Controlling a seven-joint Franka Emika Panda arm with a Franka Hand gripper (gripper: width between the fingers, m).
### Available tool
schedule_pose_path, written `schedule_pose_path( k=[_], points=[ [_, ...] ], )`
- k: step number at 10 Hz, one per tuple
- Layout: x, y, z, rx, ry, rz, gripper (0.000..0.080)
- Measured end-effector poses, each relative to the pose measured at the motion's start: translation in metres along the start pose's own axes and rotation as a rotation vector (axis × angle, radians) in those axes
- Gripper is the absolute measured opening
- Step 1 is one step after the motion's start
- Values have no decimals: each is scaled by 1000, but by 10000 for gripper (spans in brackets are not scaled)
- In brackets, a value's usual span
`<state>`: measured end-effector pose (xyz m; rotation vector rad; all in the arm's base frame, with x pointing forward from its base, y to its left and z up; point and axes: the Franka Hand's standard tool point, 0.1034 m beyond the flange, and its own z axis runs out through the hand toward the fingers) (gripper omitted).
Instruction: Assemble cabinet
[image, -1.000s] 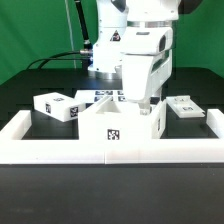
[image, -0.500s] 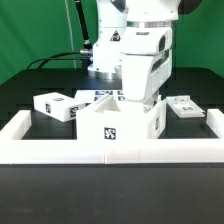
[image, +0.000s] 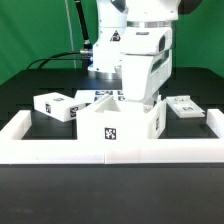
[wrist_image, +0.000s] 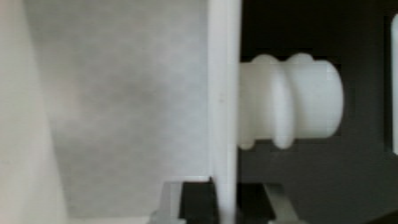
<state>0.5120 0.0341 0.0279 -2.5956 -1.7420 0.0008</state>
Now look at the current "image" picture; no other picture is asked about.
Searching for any white cabinet top box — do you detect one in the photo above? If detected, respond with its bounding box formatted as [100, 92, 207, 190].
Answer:
[33, 92, 86, 122]

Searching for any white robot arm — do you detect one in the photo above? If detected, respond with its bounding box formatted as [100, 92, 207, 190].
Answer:
[88, 0, 181, 104]

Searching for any white cabinet body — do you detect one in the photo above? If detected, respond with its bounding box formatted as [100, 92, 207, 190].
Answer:
[77, 95, 166, 141]

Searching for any white U-shaped fence frame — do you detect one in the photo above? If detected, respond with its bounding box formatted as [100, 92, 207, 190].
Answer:
[0, 110, 224, 164]

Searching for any white marker base plate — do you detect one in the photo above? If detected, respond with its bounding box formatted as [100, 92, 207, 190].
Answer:
[74, 90, 125, 104]

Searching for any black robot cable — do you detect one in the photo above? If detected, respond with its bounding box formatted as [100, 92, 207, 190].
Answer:
[27, 0, 93, 70]

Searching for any white cabinet door panel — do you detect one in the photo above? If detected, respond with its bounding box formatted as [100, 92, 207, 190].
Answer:
[166, 95, 205, 118]

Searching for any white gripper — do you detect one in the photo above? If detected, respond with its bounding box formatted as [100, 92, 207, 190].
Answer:
[121, 27, 173, 103]

